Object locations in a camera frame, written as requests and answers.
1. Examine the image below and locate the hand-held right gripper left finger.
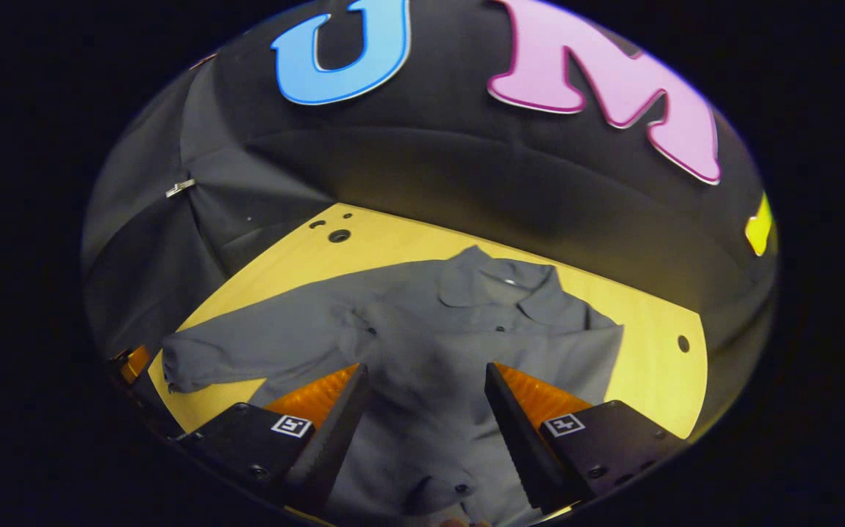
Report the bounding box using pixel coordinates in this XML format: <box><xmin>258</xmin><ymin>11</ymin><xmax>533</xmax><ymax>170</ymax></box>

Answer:
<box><xmin>173</xmin><ymin>363</ymin><xmax>370</xmax><ymax>509</ymax></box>

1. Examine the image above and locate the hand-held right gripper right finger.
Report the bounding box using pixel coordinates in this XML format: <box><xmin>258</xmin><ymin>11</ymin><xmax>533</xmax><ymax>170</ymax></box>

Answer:
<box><xmin>484</xmin><ymin>362</ymin><xmax>689</xmax><ymax>515</ymax></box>

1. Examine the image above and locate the grey collared shirt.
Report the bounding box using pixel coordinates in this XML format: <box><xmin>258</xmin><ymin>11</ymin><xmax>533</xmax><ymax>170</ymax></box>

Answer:
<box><xmin>161</xmin><ymin>245</ymin><xmax>625</xmax><ymax>527</ymax></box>

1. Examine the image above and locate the black backdrop cloth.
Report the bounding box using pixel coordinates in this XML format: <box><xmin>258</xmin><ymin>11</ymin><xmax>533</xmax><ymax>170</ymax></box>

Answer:
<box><xmin>82</xmin><ymin>0</ymin><xmax>780</xmax><ymax>440</ymax></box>

